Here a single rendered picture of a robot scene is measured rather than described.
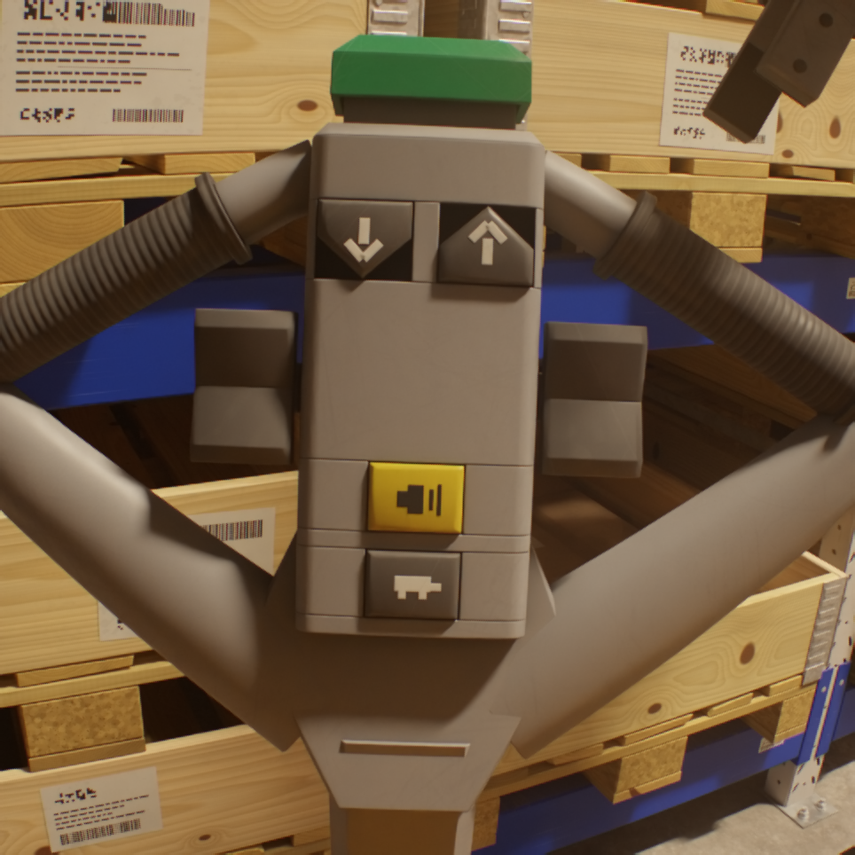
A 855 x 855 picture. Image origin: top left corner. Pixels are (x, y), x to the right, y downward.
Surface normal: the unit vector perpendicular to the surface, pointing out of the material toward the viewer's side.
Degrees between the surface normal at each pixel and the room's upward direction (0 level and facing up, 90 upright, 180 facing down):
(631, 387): 91
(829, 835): 0
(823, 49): 74
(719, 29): 90
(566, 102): 90
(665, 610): 80
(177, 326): 90
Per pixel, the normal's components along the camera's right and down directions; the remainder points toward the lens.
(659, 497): -0.89, 0.11
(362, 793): 0.03, 0.01
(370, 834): 0.02, 0.33
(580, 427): 0.04, -0.24
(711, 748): 0.45, 0.32
